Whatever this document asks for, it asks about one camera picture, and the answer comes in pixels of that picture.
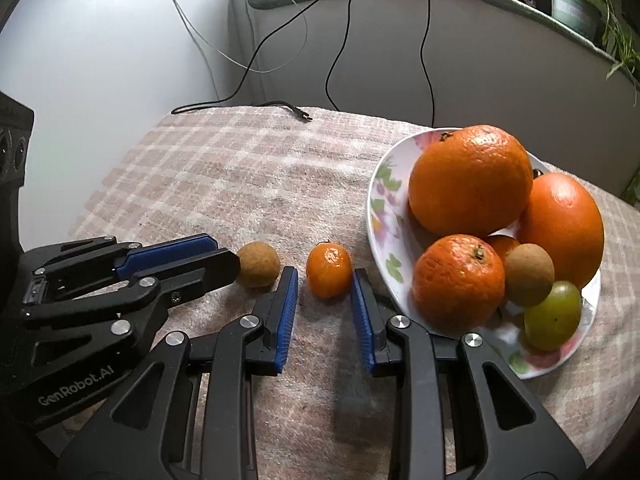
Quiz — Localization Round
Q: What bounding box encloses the medium mandarin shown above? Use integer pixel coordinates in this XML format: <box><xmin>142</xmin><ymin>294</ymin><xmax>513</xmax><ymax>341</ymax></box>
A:
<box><xmin>411</xmin><ymin>234</ymin><xmax>506</xmax><ymax>337</ymax></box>

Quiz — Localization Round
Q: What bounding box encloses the white floral plate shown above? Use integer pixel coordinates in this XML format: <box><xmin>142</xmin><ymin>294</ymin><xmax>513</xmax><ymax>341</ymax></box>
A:
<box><xmin>366</xmin><ymin>127</ymin><xmax>602</xmax><ymax>380</ymax></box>

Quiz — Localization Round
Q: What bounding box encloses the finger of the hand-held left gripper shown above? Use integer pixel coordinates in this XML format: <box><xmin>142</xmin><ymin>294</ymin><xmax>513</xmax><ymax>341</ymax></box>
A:
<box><xmin>21</xmin><ymin>248</ymin><xmax>243</xmax><ymax>387</ymax></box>
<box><xmin>31</xmin><ymin>233</ymin><xmax>219</xmax><ymax>303</ymax></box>

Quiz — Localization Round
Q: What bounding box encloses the small mandarin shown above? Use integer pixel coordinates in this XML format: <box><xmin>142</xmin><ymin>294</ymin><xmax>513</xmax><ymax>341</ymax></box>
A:
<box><xmin>306</xmin><ymin>242</ymin><xmax>353</xmax><ymax>299</ymax></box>
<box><xmin>487</xmin><ymin>235</ymin><xmax>522</xmax><ymax>261</ymax></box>

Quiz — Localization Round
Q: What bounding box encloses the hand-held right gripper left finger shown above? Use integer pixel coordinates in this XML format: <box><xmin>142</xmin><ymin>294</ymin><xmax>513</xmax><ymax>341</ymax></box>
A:
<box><xmin>57</xmin><ymin>266</ymin><xmax>300</xmax><ymax>480</ymax></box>

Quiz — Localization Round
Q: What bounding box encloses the large orange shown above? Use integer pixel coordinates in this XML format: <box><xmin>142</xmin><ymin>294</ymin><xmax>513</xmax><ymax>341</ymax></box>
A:
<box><xmin>408</xmin><ymin>125</ymin><xmax>534</xmax><ymax>238</ymax></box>
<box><xmin>515</xmin><ymin>172</ymin><xmax>606</xmax><ymax>291</ymax></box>

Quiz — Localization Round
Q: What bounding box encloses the black cable with plug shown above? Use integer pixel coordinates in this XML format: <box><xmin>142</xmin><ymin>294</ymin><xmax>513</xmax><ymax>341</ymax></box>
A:
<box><xmin>171</xmin><ymin>0</ymin><xmax>376</xmax><ymax>123</ymax></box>

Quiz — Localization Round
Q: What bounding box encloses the potted green plant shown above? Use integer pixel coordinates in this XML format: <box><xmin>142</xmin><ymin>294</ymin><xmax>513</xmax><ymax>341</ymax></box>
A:
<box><xmin>522</xmin><ymin>0</ymin><xmax>640</xmax><ymax>93</ymax></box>

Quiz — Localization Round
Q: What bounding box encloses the green grape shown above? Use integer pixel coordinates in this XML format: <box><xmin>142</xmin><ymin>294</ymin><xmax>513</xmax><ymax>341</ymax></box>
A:
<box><xmin>523</xmin><ymin>281</ymin><xmax>583</xmax><ymax>352</ymax></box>

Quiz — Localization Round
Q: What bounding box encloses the pink checked cloth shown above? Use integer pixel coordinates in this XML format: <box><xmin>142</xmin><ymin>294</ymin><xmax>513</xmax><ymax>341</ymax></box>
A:
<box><xmin>47</xmin><ymin>105</ymin><xmax>640</xmax><ymax>480</ymax></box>

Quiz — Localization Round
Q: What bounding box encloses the white cable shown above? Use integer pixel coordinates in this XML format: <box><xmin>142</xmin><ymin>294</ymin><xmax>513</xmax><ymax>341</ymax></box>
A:
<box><xmin>151</xmin><ymin>0</ymin><xmax>309</xmax><ymax>74</ymax></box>

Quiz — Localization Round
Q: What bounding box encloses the brown longan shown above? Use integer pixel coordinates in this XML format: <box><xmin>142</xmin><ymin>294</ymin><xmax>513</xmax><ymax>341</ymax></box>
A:
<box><xmin>236</xmin><ymin>241</ymin><xmax>281</xmax><ymax>288</ymax></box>
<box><xmin>504</xmin><ymin>243</ymin><xmax>556</xmax><ymax>308</ymax></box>

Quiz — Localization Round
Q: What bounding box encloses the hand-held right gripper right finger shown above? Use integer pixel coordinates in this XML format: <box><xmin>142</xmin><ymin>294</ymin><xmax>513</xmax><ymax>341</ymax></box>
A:
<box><xmin>350</xmin><ymin>269</ymin><xmax>587</xmax><ymax>480</ymax></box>

